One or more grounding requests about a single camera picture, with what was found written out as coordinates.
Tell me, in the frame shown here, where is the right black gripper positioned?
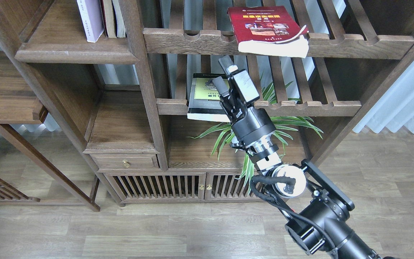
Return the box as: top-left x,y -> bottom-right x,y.
212,56 -> 276,150

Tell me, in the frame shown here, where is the white upright book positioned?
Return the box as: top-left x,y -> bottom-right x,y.
112,0 -> 126,38

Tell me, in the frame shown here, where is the white curtain right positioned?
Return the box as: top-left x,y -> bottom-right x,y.
353,61 -> 414,133

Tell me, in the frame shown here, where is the brass drawer knob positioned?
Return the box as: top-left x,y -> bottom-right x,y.
122,159 -> 130,168

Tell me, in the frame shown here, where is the dark wooden bookshelf cabinet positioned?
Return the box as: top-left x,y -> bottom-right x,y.
0,0 -> 414,205

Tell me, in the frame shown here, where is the black and yellow book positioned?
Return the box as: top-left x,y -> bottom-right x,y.
187,73 -> 230,122

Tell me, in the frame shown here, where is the pale lilac cover book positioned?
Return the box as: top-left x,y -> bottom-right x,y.
76,0 -> 105,43

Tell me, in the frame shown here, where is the wooden side table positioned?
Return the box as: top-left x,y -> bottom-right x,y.
0,51 -> 100,212

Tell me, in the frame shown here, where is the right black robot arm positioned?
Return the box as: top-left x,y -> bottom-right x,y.
213,56 -> 382,259

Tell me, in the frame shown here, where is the beige upright book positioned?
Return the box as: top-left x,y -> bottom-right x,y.
101,0 -> 117,39

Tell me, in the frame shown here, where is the red cover book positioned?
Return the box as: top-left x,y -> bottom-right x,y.
228,6 -> 309,58

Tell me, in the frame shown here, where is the green spider plant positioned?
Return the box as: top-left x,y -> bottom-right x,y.
190,74 -> 324,187

